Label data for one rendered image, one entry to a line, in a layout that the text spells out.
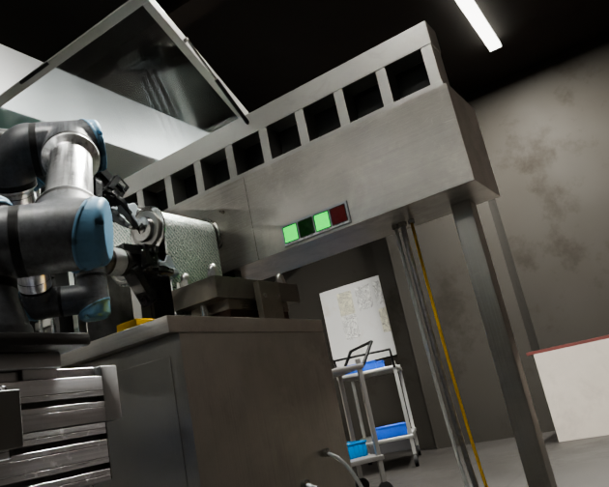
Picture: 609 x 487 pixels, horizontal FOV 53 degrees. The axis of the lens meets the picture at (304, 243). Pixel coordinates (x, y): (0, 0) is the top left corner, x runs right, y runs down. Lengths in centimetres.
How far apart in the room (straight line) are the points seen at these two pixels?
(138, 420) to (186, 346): 21
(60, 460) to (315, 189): 121
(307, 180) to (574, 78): 589
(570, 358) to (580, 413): 45
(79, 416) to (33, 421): 8
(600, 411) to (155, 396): 464
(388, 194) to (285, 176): 38
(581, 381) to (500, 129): 320
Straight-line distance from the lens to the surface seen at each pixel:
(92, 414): 106
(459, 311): 693
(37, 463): 100
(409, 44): 193
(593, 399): 571
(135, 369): 151
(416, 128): 183
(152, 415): 148
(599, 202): 721
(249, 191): 209
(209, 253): 199
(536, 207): 730
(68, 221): 102
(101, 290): 160
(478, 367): 688
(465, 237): 188
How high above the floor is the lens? 63
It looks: 15 degrees up
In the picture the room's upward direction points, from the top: 12 degrees counter-clockwise
